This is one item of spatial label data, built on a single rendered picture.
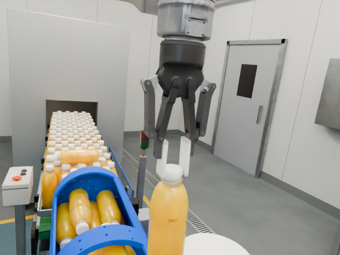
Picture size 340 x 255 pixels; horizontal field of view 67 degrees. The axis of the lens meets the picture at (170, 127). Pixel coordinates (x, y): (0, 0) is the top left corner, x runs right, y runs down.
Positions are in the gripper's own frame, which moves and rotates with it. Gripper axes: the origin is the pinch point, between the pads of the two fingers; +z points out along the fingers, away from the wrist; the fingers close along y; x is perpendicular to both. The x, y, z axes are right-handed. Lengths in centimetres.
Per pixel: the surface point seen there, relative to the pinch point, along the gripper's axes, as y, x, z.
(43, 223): -28, 76, 59
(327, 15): 294, 214, -93
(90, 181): -9, 60, 32
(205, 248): 28, 27, 47
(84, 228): -13, 35, 36
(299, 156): 290, 208, 96
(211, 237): 33, 32, 47
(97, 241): -11.5, 14.8, 26.3
